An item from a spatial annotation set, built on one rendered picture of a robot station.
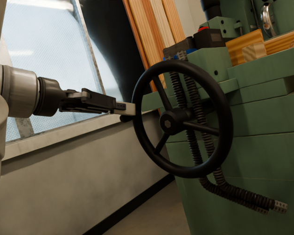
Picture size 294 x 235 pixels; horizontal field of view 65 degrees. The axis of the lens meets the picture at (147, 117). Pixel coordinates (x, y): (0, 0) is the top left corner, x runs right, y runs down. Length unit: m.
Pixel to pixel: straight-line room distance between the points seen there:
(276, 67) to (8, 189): 1.50
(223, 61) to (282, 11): 0.35
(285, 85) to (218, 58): 0.17
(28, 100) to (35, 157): 1.26
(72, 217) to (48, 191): 0.26
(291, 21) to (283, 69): 0.34
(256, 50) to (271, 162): 0.29
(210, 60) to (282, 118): 0.22
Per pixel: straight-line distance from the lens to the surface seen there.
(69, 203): 1.80
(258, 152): 0.68
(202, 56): 0.58
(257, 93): 0.64
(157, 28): 2.68
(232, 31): 0.87
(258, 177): 0.71
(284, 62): 0.61
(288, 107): 0.63
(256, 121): 0.65
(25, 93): 0.44
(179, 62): 0.51
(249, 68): 0.64
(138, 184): 2.17
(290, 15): 0.94
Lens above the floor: 0.87
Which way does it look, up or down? 4 degrees down
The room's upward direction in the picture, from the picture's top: 16 degrees counter-clockwise
